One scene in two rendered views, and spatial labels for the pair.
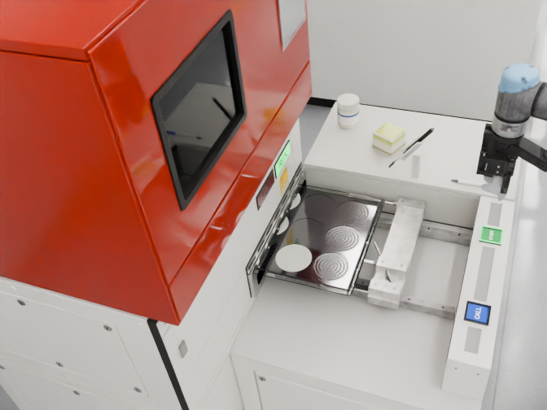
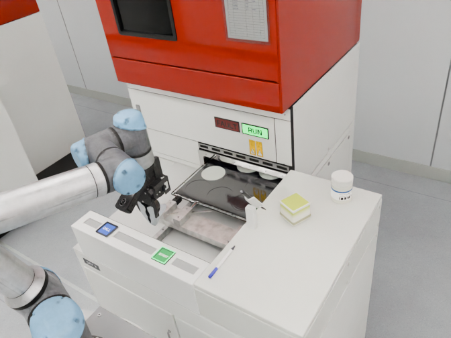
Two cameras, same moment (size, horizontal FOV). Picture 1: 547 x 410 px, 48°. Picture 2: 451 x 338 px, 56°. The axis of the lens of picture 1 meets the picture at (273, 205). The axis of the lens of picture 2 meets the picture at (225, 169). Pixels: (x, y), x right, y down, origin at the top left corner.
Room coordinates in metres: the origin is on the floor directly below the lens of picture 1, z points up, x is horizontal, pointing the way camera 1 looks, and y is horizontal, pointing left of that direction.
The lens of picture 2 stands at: (1.49, -1.44, 1.93)
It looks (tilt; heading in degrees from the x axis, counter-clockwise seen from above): 35 degrees down; 103
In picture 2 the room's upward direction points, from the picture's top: 8 degrees counter-clockwise
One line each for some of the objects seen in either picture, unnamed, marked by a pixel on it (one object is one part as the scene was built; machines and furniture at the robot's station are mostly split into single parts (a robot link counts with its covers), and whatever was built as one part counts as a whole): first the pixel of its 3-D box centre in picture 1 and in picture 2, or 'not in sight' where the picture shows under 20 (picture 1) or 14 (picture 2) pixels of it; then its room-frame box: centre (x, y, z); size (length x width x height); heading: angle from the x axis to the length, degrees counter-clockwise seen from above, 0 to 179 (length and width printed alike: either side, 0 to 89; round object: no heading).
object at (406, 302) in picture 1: (361, 291); (184, 211); (1.03, -0.21, 0.84); 0.50 x 0.02 x 0.03; 64
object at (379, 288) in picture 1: (385, 289); (166, 209); (0.98, -0.26, 0.89); 0.08 x 0.03 x 0.03; 64
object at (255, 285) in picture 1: (280, 230); (241, 170); (1.24, -0.01, 0.89); 0.44 x 0.02 x 0.10; 154
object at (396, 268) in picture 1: (391, 266); (183, 215); (1.05, -0.30, 0.89); 0.08 x 0.03 x 0.03; 64
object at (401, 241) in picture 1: (397, 253); (201, 227); (1.12, -0.33, 0.87); 0.36 x 0.08 x 0.03; 154
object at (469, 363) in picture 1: (481, 289); (139, 257); (0.94, -0.50, 0.89); 0.55 x 0.09 x 0.14; 154
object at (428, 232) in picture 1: (383, 223); not in sight; (1.27, -0.32, 0.84); 0.50 x 0.02 x 0.03; 64
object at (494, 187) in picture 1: (494, 188); (151, 208); (1.05, -0.53, 1.14); 0.06 x 0.03 x 0.09; 64
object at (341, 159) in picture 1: (413, 162); (296, 251); (1.47, -0.46, 0.89); 0.62 x 0.35 x 0.14; 64
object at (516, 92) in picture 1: (518, 93); (131, 133); (1.06, -0.55, 1.40); 0.09 x 0.08 x 0.11; 47
